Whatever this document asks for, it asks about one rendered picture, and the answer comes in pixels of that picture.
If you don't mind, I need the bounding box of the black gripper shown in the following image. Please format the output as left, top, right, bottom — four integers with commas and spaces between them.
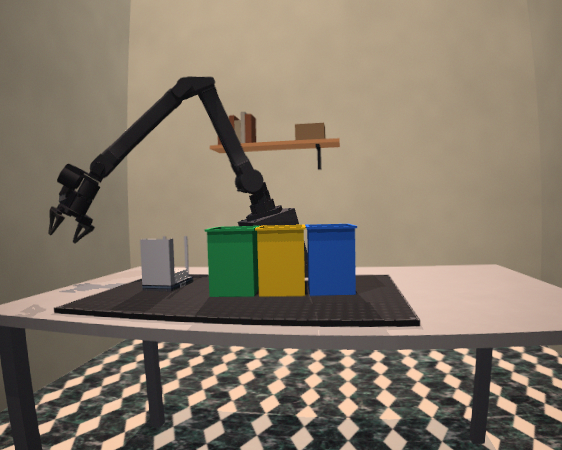
48, 192, 94, 243

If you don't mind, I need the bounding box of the green open-top bin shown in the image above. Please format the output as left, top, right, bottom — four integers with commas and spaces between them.
205, 226, 260, 297

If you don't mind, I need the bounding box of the blue bin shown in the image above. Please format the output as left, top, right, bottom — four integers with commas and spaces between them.
305, 224, 357, 296

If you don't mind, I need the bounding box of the yellow bin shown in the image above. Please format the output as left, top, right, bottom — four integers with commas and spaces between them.
255, 225, 306, 297

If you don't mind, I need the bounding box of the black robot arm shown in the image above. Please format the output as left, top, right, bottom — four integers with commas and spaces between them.
57, 77, 282, 221

